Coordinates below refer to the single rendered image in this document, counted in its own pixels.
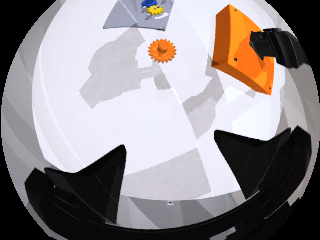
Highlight blue gear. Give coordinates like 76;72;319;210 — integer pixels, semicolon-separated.
141;0;157;8

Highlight orange gear with hub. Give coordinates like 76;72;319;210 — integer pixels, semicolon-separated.
147;39;177;64

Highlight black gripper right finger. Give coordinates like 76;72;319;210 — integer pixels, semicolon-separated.
213;128;291;200

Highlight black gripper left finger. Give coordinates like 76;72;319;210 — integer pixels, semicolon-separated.
44;144;127;225

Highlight yellow gear with black stripe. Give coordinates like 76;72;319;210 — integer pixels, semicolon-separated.
147;5;163;16

